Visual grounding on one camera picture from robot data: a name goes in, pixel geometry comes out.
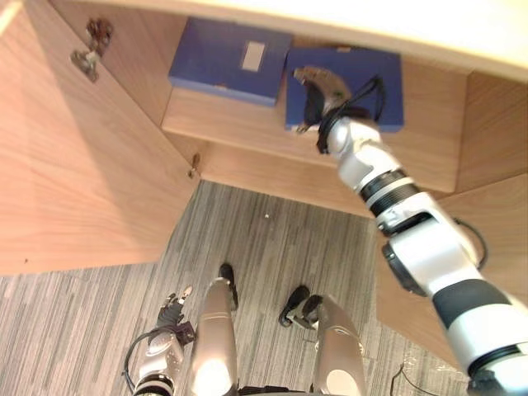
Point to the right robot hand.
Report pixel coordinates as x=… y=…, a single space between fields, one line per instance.
x=330 y=88

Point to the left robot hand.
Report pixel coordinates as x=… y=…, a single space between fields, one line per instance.
x=171 y=313

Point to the blue folder without label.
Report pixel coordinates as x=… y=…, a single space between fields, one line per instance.
x=371 y=78

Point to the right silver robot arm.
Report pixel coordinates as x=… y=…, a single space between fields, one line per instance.
x=429 y=247

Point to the wooden cabinet shelf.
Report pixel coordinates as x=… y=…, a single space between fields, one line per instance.
x=247 y=123

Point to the blue folder with white label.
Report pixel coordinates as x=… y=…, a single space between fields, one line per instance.
x=214 y=57

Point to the small metal door hinge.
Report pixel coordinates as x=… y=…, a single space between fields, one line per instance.
x=194 y=165

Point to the wooden cabinet body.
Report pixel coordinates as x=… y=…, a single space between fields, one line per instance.
x=486 y=123

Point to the wooden cabinet door with hinges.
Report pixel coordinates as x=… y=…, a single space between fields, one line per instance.
x=74 y=165

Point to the large metal door hinge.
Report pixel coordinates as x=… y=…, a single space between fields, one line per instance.
x=92 y=45

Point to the left silver robot leg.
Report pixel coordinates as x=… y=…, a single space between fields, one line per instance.
x=214 y=338

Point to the left dark robot foot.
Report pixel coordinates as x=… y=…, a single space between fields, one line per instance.
x=227 y=274

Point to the dark robot foot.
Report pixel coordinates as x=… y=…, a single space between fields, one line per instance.
x=227 y=274
x=293 y=305

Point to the right dark robot foot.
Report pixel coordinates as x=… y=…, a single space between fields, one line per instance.
x=293 y=305

